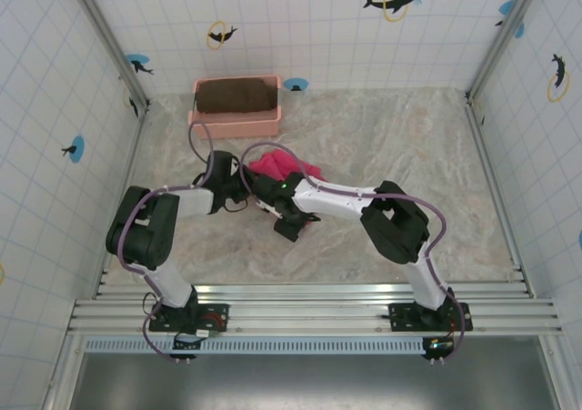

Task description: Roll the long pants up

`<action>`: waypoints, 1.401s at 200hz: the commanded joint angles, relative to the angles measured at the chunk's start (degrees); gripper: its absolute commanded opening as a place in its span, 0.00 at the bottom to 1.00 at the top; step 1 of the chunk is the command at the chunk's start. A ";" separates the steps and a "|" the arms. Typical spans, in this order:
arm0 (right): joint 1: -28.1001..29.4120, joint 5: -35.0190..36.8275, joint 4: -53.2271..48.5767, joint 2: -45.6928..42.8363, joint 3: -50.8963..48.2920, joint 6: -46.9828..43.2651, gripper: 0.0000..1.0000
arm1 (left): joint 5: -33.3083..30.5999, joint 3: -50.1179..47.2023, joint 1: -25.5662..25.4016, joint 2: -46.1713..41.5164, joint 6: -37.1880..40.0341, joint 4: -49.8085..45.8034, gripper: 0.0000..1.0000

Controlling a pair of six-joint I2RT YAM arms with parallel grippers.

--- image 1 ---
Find upright dolphin ring sticker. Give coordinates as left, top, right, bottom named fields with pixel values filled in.
left=547, top=53, right=572, bottom=103

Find brown folded cloth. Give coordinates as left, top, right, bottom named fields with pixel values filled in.
left=194, top=76, right=277, bottom=115

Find small dolphin ring sticker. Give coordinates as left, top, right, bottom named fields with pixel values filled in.
left=206, top=20, right=239, bottom=50

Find slotted grey cable duct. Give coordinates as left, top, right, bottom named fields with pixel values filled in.
left=84, top=336, right=458, bottom=355

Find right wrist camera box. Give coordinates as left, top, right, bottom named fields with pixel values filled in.
left=256, top=200, right=283, bottom=220

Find shark blue oval sticker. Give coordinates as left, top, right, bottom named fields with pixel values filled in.
left=125, top=53, right=155, bottom=75

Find aluminium frame post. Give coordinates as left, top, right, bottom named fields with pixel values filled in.
left=466, top=0, right=547, bottom=102

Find pink long pants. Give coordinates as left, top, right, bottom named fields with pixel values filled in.
left=247, top=150, right=326, bottom=185

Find dolphin sticker beside post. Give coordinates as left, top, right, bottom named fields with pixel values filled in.
left=122, top=86, right=140, bottom=119

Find blue sticker behind post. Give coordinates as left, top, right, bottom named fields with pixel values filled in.
left=494, top=0, right=526, bottom=38

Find green circuit board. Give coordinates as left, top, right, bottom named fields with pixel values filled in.
left=425, top=336, right=455, bottom=356

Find aluminium side rail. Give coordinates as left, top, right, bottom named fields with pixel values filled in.
left=464, top=98, right=536, bottom=298
left=93, top=103, right=154, bottom=300

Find aluminium mounting rail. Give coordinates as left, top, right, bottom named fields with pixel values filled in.
left=66, top=284, right=566, bottom=338

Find blue circle seal sticker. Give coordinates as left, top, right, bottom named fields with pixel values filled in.
left=61, top=135, right=86, bottom=163

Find pink plastic basket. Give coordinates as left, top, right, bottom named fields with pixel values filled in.
left=188, top=74, right=284, bottom=139

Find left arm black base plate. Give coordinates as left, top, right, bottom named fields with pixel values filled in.
left=148, top=303, right=231, bottom=334

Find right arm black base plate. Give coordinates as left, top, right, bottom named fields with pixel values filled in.
left=388, top=301, right=475, bottom=334

